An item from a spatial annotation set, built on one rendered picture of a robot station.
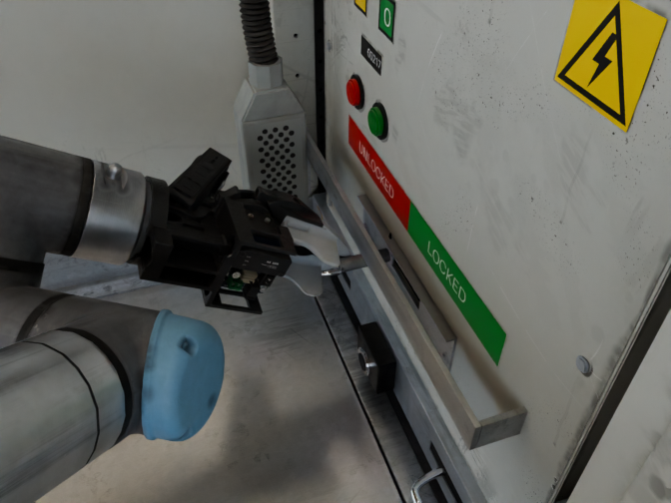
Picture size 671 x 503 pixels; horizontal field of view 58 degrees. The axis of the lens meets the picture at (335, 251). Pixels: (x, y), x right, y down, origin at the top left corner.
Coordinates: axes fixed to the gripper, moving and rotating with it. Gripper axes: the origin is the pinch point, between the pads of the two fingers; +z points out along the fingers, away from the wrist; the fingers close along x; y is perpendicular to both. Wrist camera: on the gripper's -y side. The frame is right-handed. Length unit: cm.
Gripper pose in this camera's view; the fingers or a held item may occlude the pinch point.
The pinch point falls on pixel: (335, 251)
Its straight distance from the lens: 60.2
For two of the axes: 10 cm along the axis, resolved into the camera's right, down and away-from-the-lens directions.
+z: 8.2, 1.9, 5.4
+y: 3.2, 6.3, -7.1
